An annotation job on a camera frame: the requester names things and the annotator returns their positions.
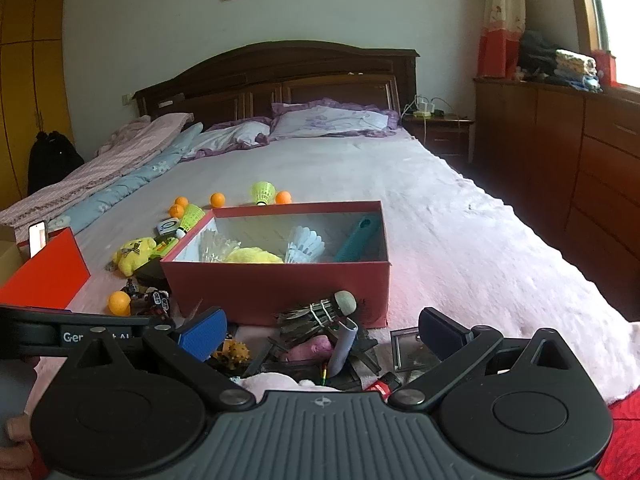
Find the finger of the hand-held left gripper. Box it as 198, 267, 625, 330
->
125, 316, 175, 335

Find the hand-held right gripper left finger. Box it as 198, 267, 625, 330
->
75, 306, 257, 407

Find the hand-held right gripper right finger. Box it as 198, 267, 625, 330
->
389, 306, 576, 408

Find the clear plastic case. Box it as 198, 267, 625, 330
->
390, 326, 442, 372

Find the red cardboard box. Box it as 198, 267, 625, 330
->
160, 201, 392, 328

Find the person's left hand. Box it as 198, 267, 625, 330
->
0, 414, 47, 480

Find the small toy robot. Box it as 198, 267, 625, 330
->
121, 277, 148, 306
142, 287, 172, 317

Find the yellow spiky ball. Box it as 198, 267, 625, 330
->
216, 340, 251, 368

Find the black rectangular case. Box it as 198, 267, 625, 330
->
134, 259, 168, 285

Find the red box lid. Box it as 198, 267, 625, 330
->
0, 227, 92, 312

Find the dark grey plastic stand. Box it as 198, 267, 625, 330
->
350, 329, 382, 377

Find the yellow plush bear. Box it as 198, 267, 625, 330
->
106, 236, 157, 277

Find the green plastic toy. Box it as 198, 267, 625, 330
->
149, 236, 180, 260

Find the pink fluffy blanket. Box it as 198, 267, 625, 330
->
0, 220, 640, 406

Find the brown cardboard box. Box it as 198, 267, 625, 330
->
0, 224, 25, 288

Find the white shuttlecock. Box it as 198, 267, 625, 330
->
285, 226, 326, 264
200, 231, 242, 263

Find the yellow soft toy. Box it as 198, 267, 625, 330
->
226, 247, 284, 264

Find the smartphone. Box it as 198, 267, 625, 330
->
28, 220, 49, 259

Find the white tube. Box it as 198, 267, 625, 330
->
327, 317, 359, 377

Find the pink pouch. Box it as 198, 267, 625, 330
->
279, 336, 335, 362

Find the yellow shuttlecock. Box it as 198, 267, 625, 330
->
176, 204, 207, 239
251, 181, 277, 207

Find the blue floral quilt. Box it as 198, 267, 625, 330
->
47, 121, 206, 235

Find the pink quilt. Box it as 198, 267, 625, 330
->
0, 112, 195, 228

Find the black backpack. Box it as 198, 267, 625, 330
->
27, 130, 85, 197

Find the pale bed sheet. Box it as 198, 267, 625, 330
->
65, 127, 506, 241

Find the purple frilled pillow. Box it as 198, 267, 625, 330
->
182, 116, 275, 161
270, 98, 402, 140

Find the wooden nightstand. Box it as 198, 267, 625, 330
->
401, 112, 474, 162

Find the red blanket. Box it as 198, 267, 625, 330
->
597, 392, 640, 480

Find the wooden dresser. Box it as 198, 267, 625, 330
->
472, 77, 640, 322

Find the yellow wooden wardrobe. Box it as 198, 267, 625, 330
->
0, 0, 77, 212

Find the wooden headboard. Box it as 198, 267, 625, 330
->
132, 40, 421, 128

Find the pile of folded clothes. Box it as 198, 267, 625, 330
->
516, 30, 604, 92

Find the patterned curtain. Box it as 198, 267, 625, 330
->
476, 0, 527, 80

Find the window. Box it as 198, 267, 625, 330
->
565, 0, 640, 88

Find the teal plastic handle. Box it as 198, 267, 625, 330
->
333, 215, 382, 263

